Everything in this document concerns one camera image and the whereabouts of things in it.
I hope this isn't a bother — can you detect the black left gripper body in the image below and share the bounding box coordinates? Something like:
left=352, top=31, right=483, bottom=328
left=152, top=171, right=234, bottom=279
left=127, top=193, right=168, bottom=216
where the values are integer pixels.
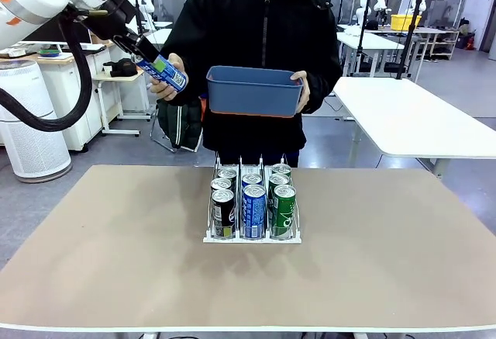
left=82, top=0, right=136, bottom=41

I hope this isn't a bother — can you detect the blue Pocari Sweat can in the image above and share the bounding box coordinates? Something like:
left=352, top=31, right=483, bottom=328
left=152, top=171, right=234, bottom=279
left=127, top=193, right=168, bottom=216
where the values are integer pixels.
left=130, top=54, right=188, bottom=92
left=241, top=173, right=264, bottom=189
left=242, top=184, right=267, bottom=239

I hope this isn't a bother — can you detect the blue plastic bin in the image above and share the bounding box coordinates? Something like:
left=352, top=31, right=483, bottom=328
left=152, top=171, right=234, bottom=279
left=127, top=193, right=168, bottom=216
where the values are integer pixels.
left=205, top=65, right=304, bottom=118

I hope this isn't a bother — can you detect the black lime Pepsi can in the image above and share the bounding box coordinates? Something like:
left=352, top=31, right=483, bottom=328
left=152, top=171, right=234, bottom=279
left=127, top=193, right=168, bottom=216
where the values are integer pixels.
left=211, top=189, right=236, bottom=239

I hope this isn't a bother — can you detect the person's right forearm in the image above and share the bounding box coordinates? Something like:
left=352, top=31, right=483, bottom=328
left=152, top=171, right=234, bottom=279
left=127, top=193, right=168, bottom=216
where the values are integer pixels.
left=160, top=40, right=206, bottom=102

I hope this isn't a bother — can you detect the person's left forearm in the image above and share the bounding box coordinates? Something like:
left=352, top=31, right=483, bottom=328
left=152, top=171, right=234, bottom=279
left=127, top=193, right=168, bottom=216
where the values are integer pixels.
left=304, top=47, right=344, bottom=114

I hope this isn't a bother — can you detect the person's right hand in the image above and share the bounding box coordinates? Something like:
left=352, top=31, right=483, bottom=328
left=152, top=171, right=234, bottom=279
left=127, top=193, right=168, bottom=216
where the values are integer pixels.
left=149, top=52, right=189, bottom=102

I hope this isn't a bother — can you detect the person's left hand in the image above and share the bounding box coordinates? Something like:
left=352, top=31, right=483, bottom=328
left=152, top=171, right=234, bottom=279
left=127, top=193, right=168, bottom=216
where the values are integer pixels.
left=290, top=70, right=311, bottom=114

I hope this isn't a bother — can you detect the white background table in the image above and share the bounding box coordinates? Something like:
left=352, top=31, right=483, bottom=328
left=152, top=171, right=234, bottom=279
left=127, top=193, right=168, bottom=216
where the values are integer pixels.
left=145, top=26, right=174, bottom=47
left=336, top=24, right=406, bottom=78

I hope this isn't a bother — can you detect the black cap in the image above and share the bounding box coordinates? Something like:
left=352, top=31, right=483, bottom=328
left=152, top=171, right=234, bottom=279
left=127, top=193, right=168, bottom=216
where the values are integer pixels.
left=102, top=57, right=139, bottom=78

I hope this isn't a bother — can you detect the small white side table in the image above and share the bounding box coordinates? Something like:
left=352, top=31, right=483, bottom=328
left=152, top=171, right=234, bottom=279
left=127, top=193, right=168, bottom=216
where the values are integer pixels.
left=91, top=67, right=154, bottom=138

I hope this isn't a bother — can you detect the yellow crate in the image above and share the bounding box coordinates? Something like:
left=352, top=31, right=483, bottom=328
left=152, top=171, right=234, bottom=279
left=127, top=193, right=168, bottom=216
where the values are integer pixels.
left=390, top=13, right=422, bottom=32

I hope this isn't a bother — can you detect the black tripod stand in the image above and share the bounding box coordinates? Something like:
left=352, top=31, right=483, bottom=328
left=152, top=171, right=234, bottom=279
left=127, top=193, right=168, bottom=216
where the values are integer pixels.
left=356, top=0, right=374, bottom=74
left=394, top=0, right=429, bottom=81

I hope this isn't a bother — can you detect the black computer monitor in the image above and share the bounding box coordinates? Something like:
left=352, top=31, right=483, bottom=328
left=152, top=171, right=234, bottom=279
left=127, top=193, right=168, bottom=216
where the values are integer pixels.
left=21, top=24, right=92, bottom=44

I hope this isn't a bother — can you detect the wooden shelf desk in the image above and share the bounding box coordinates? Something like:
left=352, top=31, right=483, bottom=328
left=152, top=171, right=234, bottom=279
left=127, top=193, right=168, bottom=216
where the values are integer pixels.
left=402, top=26, right=460, bottom=61

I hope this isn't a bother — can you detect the white cabinet desk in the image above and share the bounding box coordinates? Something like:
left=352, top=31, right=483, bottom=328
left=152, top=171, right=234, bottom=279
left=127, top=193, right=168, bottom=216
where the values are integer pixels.
left=36, top=50, right=117, bottom=153

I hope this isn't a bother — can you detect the dark striped jacket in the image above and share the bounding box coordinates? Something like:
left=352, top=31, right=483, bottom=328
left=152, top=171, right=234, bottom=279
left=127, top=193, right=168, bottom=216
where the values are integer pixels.
left=156, top=100, right=205, bottom=153

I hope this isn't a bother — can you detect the person in black jacket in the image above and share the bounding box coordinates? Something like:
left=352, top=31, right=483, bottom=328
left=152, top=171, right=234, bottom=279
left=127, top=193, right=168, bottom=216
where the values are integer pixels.
left=157, top=0, right=344, bottom=168

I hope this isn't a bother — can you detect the large white table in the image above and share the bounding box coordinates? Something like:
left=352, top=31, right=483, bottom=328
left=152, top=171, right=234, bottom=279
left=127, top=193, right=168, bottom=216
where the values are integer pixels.
left=332, top=76, right=496, bottom=179

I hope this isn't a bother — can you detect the white air purifier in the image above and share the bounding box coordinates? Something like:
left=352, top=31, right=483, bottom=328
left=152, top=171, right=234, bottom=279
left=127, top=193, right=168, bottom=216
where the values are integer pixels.
left=0, top=59, right=74, bottom=184

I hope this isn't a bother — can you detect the black left arm cable bundle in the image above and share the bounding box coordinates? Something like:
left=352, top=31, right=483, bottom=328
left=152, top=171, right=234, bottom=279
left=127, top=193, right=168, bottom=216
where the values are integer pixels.
left=0, top=9, right=95, bottom=133

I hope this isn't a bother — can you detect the white wire can dispenser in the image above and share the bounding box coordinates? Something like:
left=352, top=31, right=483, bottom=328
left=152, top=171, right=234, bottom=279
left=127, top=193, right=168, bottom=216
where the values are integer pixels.
left=202, top=151, right=303, bottom=245

